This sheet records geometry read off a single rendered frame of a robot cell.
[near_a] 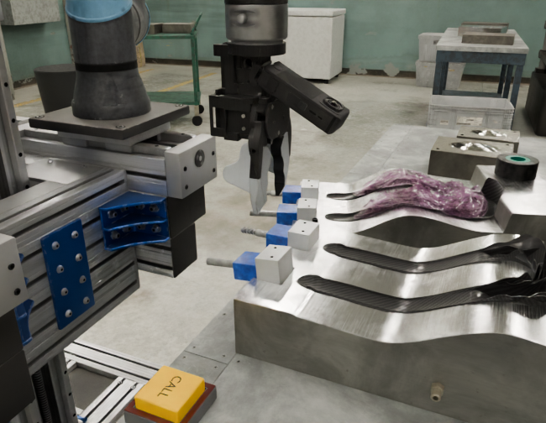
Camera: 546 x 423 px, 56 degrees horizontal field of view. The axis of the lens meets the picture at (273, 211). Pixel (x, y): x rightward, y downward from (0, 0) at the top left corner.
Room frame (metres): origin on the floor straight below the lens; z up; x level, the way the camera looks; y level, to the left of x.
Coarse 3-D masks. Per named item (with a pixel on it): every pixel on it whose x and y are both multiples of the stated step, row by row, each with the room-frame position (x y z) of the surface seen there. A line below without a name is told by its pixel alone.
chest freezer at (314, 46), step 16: (288, 16) 7.35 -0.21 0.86; (304, 16) 7.30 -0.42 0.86; (320, 16) 7.19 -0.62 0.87; (336, 16) 7.37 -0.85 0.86; (288, 32) 7.34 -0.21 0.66; (304, 32) 7.26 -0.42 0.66; (320, 32) 7.19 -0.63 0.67; (336, 32) 7.37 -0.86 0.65; (288, 48) 7.34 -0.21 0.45; (304, 48) 7.26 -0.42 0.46; (320, 48) 7.19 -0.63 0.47; (336, 48) 7.41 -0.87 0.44; (288, 64) 7.34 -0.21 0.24; (304, 64) 7.26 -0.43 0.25; (320, 64) 7.18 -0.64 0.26; (336, 64) 7.45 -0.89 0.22
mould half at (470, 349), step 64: (320, 256) 0.70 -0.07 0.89; (448, 256) 0.68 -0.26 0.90; (256, 320) 0.57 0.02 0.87; (320, 320) 0.54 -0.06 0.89; (384, 320) 0.54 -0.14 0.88; (448, 320) 0.50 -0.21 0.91; (512, 320) 0.47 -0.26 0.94; (384, 384) 0.50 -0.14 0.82; (448, 384) 0.47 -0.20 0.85; (512, 384) 0.44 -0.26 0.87
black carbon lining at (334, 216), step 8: (488, 184) 0.98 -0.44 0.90; (496, 184) 0.96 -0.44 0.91; (336, 192) 1.05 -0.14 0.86; (352, 192) 1.04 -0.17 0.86; (488, 192) 0.98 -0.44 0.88; (496, 192) 0.95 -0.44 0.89; (488, 200) 0.97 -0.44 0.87; (496, 200) 0.95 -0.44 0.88; (488, 208) 0.94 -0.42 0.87; (328, 216) 0.93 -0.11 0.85; (336, 216) 0.93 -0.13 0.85; (344, 216) 0.93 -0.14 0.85; (352, 216) 0.93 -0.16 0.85; (488, 216) 0.90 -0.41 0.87
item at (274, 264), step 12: (252, 252) 0.68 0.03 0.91; (264, 252) 0.65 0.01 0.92; (276, 252) 0.65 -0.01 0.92; (288, 252) 0.65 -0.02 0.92; (216, 264) 0.68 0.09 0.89; (228, 264) 0.67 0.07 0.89; (240, 264) 0.65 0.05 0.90; (252, 264) 0.64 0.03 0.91; (264, 264) 0.63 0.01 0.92; (276, 264) 0.62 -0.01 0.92; (288, 264) 0.65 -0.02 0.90; (240, 276) 0.65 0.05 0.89; (252, 276) 0.64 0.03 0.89; (264, 276) 0.63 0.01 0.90; (276, 276) 0.62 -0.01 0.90
